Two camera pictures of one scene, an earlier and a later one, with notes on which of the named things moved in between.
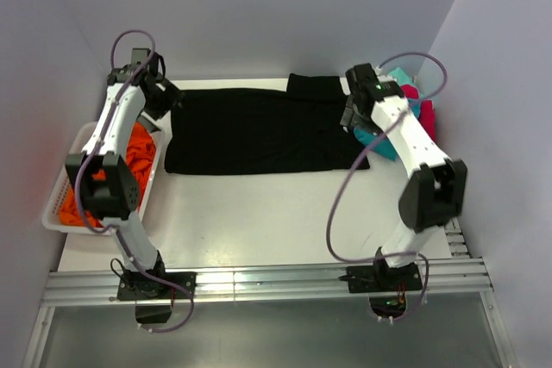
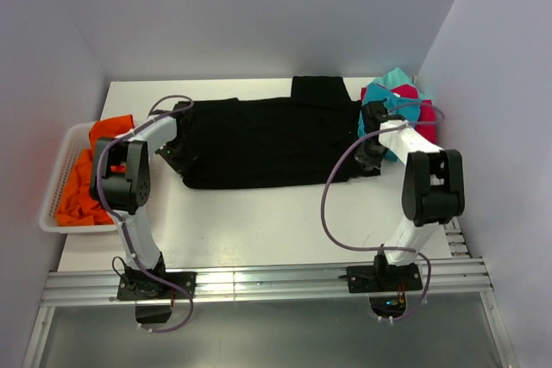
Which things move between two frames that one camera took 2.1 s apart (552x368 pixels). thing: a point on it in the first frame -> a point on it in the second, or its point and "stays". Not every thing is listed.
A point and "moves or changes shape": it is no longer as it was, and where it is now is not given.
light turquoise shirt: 401,77 stays
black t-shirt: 232,130 moves or changes shape
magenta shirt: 427,115 stays
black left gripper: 172,97 -> 184,166
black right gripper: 350,119 -> 368,163
